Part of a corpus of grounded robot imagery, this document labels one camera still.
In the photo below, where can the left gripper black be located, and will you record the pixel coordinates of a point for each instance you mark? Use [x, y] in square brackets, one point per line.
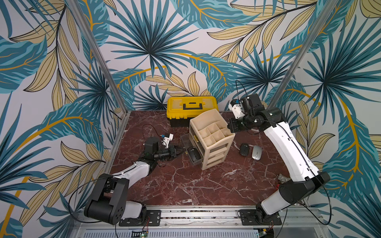
[172, 150]

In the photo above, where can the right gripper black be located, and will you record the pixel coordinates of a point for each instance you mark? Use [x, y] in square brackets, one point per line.
[232, 125]

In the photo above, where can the beige drawer organizer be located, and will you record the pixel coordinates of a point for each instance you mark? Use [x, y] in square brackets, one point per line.
[209, 133]

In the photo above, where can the black computer mouse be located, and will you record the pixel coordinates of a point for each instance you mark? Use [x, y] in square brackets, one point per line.
[244, 149]
[194, 154]

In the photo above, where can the white computer mouse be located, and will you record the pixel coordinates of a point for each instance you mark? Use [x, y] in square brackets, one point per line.
[257, 152]

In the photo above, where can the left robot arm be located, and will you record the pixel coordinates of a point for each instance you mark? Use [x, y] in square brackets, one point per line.
[108, 201]

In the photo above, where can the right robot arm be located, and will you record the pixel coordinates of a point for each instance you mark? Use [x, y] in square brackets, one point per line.
[305, 177]

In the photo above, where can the yellow black toolbox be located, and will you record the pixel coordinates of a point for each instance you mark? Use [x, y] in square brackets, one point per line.
[180, 110]

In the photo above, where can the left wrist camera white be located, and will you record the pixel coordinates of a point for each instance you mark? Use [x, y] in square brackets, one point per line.
[166, 139]

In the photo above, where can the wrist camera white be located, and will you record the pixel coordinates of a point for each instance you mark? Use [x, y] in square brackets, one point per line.
[166, 139]
[236, 109]

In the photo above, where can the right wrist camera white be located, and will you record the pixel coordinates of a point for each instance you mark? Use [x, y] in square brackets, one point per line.
[236, 109]

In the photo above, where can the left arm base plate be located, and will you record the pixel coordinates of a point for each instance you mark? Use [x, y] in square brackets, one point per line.
[150, 218]

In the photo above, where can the aluminium front rail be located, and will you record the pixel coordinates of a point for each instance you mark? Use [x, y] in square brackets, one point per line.
[213, 221]

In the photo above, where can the left aluminium corner post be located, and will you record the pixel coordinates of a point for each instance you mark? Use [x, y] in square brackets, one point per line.
[81, 21]

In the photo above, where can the aluminium corner post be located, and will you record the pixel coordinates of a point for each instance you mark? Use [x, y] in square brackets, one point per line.
[315, 30]
[81, 21]

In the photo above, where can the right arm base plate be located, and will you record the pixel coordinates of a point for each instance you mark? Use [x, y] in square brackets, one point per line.
[254, 217]

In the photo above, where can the right aluminium corner post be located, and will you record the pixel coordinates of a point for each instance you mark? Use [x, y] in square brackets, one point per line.
[315, 30]

